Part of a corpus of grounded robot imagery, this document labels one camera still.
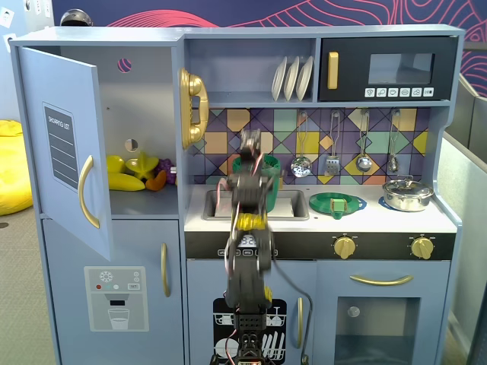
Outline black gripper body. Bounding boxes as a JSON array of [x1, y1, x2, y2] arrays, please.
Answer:
[[239, 128, 264, 168]]

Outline green bucket recipient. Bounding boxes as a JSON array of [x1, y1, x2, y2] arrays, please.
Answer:
[[231, 154, 283, 214]]

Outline steel slotted skimmer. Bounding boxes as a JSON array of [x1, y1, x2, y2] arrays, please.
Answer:
[[291, 109, 313, 179]]

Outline white toy plate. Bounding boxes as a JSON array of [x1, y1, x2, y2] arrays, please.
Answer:
[[270, 56, 288, 102], [295, 56, 315, 102], [283, 56, 301, 102]]

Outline grey toy sink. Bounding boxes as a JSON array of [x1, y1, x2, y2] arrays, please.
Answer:
[[201, 189, 311, 221]]

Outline gold toy telephone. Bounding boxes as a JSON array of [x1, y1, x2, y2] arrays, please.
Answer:
[[178, 67, 210, 151]]

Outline steel slotted spatula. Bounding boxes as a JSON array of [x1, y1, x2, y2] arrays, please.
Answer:
[[323, 109, 342, 176]]

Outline purple toy grapes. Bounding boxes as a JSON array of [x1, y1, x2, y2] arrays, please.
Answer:
[[158, 157, 177, 179]]

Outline green round dish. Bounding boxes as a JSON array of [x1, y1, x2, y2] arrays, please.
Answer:
[[308, 192, 362, 221]]

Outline orange toy fruit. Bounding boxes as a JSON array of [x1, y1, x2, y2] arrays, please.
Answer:
[[145, 170, 168, 191]]

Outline small green orange block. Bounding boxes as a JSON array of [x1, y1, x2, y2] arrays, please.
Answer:
[[329, 197, 347, 221]]

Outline yellow toy starfruit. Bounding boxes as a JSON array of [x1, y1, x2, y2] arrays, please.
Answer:
[[125, 151, 160, 179]]

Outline black control panel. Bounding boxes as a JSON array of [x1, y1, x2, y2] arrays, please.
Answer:
[[185, 231, 457, 262]]

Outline steel ladle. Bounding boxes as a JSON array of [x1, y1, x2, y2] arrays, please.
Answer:
[[355, 109, 373, 172]]

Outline yellow toy banana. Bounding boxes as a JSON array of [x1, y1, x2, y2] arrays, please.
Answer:
[[108, 171, 147, 192]]

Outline yellow stove knob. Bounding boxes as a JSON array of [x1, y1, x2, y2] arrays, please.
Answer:
[[333, 233, 358, 261], [409, 234, 435, 261]]

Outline yellow toy lemon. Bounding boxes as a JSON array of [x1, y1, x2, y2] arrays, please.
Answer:
[[106, 154, 126, 176]]

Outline steel spoon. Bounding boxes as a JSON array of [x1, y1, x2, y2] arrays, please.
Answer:
[[387, 109, 401, 173]]

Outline black toy microwave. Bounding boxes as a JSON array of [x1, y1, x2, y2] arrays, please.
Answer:
[[317, 36, 460, 103]]

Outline blue dishwasher door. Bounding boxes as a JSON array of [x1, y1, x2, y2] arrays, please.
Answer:
[[186, 259, 317, 365]]

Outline steel pot with lid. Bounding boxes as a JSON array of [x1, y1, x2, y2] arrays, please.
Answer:
[[381, 175, 435, 213]]

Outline blue oven door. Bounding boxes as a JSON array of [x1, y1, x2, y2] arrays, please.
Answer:
[[316, 260, 452, 365]]

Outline grey shopping list sticker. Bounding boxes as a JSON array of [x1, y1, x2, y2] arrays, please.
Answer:
[[41, 100, 80, 191]]

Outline blue toy play kitchen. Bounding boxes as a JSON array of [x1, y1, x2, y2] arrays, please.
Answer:
[[8, 23, 466, 365]]

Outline blue fridge door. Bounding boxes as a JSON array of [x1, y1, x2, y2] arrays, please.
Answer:
[[17, 45, 113, 262]]

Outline blue freezer door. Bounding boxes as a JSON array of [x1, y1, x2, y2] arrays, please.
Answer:
[[40, 218, 182, 365]]

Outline black helmet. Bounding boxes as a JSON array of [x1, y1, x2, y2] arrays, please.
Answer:
[[59, 9, 94, 27]]

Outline grey ice dispenser sticker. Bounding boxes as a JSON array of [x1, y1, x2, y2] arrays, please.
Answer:
[[83, 265, 150, 333]]

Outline grey office partition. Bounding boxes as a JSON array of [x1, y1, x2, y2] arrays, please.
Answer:
[[433, 71, 487, 365]]

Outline yellow beanbag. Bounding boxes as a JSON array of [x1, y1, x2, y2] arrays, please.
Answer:
[[0, 119, 35, 217]]

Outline gold microwave handle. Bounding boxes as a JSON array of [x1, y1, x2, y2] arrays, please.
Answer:
[[327, 51, 339, 90]]

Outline gold freezer door handle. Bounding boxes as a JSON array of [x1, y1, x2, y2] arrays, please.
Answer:
[[160, 243, 171, 298]]

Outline gold fridge door handle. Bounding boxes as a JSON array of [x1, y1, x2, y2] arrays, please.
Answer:
[[78, 154, 102, 230]]

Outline gold dishwasher door handle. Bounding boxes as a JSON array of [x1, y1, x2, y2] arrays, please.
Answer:
[[295, 297, 304, 350]]

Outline gold oven door handle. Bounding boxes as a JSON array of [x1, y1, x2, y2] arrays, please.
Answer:
[[349, 274, 415, 287]]

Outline black cable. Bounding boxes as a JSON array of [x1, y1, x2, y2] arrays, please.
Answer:
[[272, 260, 314, 365]]

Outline red white wire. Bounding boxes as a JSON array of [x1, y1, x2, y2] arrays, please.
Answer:
[[208, 328, 240, 365]]

